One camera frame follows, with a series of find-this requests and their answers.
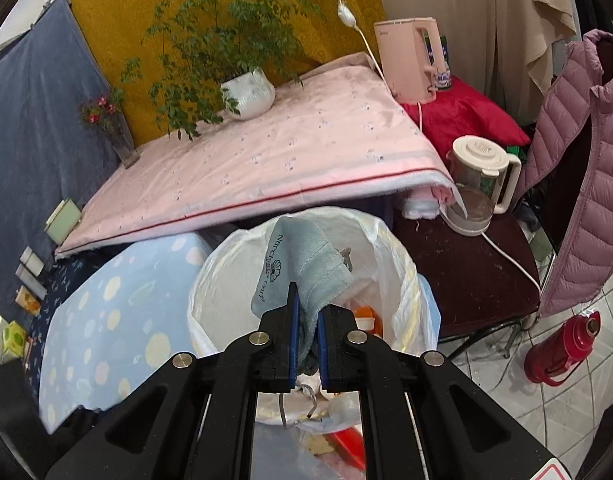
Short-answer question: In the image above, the grey wire hook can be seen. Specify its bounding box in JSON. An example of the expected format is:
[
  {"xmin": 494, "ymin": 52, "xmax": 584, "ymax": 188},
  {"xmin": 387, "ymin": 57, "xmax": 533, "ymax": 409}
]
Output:
[{"xmin": 279, "ymin": 382, "xmax": 317, "ymax": 428}]

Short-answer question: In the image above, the mustard yellow hanging cloth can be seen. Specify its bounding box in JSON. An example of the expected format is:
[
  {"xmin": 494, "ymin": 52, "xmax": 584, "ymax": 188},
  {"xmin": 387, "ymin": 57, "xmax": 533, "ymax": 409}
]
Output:
[{"xmin": 66, "ymin": 0, "xmax": 387, "ymax": 148}]

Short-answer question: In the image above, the light blue dotted cloth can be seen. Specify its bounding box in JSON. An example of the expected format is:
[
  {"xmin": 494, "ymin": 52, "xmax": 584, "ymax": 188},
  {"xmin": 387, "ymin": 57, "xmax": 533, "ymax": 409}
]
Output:
[{"xmin": 38, "ymin": 232, "xmax": 214, "ymax": 436}]

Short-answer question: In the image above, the beige hanging cloth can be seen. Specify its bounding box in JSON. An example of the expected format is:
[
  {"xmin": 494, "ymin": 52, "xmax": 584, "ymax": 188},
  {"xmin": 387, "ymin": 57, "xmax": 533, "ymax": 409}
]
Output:
[{"xmin": 371, "ymin": 0, "xmax": 577, "ymax": 111}]

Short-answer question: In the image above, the glass vase with pink flowers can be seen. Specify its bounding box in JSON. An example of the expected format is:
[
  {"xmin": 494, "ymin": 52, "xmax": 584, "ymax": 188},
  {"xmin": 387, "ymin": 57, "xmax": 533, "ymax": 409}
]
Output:
[{"xmin": 80, "ymin": 95, "xmax": 141, "ymax": 170}]

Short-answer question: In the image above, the pale green box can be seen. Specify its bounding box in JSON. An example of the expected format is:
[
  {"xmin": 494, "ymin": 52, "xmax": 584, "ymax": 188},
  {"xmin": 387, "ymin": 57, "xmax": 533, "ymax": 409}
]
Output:
[{"xmin": 43, "ymin": 199, "xmax": 82, "ymax": 246}]

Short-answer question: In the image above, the small orange printed box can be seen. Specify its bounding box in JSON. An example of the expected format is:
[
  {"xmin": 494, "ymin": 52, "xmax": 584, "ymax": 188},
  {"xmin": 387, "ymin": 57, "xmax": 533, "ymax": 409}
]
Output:
[{"xmin": 14, "ymin": 285, "xmax": 42, "ymax": 317}]

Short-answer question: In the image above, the small white box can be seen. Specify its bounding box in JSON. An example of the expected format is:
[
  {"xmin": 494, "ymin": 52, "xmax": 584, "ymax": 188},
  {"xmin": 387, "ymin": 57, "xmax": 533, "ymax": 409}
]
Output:
[
  {"xmin": 15, "ymin": 265, "xmax": 47, "ymax": 301},
  {"xmin": 19, "ymin": 247, "xmax": 44, "ymax": 277}
]

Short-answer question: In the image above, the green and yellow box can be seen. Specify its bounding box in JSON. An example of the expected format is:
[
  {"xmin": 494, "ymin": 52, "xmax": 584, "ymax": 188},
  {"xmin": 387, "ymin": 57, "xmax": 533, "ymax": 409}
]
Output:
[{"xmin": 0, "ymin": 309, "xmax": 28, "ymax": 365}]

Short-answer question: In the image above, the dark brown stool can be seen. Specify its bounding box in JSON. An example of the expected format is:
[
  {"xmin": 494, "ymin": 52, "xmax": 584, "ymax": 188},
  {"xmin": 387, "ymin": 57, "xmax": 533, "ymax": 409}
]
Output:
[{"xmin": 391, "ymin": 205, "xmax": 542, "ymax": 361}]

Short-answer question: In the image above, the pink puffer jacket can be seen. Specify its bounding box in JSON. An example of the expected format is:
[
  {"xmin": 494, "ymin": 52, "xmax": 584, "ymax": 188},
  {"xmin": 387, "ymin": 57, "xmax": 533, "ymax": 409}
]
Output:
[{"xmin": 514, "ymin": 29, "xmax": 613, "ymax": 318}]

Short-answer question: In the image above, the white cable with switch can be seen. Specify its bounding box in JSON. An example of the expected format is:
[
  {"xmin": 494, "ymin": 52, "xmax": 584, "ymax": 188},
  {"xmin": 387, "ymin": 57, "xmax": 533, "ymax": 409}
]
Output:
[{"xmin": 317, "ymin": 0, "xmax": 402, "ymax": 101}]

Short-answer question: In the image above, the pale blue-grey towel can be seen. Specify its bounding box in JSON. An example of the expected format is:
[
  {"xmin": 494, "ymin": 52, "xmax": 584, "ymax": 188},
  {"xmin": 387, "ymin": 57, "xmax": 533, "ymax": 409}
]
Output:
[{"xmin": 259, "ymin": 218, "xmax": 355, "ymax": 376}]

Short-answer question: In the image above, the dark blue printed cloth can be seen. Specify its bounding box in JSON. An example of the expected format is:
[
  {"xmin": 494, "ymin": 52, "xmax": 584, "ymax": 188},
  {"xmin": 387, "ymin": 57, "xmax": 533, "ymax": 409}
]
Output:
[{"xmin": 0, "ymin": 255, "xmax": 92, "ymax": 411}]

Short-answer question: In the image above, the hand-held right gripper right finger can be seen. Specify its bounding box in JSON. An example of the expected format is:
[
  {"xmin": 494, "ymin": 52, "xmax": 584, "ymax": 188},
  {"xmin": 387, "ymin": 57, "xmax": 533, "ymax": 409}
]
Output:
[{"xmin": 317, "ymin": 305, "xmax": 560, "ymax": 480}]

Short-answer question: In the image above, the potted green plant white pot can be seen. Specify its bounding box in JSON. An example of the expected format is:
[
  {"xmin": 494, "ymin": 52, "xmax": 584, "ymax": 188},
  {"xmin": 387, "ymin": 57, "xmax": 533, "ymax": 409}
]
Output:
[{"xmin": 120, "ymin": 0, "xmax": 327, "ymax": 142}]

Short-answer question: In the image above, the blue hanging cloth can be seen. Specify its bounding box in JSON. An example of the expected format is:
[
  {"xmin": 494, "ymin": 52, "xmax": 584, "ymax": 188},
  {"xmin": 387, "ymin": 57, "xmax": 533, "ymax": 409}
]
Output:
[{"xmin": 0, "ymin": 0, "xmax": 122, "ymax": 311}]

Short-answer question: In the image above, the red thermos flask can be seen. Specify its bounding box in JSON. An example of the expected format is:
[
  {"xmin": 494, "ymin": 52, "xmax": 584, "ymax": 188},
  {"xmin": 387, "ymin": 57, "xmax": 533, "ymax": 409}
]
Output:
[{"xmin": 524, "ymin": 310, "xmax": 602, "ymax": 387}]

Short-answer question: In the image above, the pink blanket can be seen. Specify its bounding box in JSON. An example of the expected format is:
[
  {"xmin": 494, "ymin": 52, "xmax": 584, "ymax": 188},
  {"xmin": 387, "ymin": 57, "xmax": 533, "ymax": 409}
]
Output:
[{"xmin": 54, "ymin": 52, "xmax": 470, "ymax": 261}]

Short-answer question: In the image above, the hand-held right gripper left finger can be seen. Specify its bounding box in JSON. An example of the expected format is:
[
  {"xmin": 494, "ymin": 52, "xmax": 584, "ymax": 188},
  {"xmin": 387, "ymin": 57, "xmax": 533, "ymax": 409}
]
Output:
[{"xmin": 45, "ymin": 282, "xmax": 301, "ymax": 480}]

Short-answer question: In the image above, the white kettle power cord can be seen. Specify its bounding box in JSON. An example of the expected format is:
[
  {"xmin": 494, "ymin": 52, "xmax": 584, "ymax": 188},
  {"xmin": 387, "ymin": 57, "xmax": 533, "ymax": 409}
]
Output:
[{"xmin": 481, "ymin": 230, "xmax": 543, "ymax": 311}]

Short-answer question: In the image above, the red cloth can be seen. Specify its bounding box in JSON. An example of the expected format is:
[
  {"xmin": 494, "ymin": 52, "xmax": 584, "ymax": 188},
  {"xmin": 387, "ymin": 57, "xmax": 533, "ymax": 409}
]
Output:
[{"xmin": 401, "ymin": 75, "xmax": 532, "ymax": 166}]

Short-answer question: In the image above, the glass electric kettle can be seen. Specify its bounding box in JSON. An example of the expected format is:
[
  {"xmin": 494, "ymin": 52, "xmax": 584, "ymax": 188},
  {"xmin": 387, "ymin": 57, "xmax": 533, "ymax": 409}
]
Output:
[{"xmin": 444, "ymin": 135, "xmax": 522, "ymax": 237}]

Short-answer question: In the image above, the orange and white wrapper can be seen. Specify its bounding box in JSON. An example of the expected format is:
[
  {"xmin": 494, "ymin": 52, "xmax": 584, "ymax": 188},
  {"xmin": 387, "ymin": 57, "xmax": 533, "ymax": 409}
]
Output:
[{"xmin": 354, "ymin": 307, "xmax": 383, "ymax": 335}]

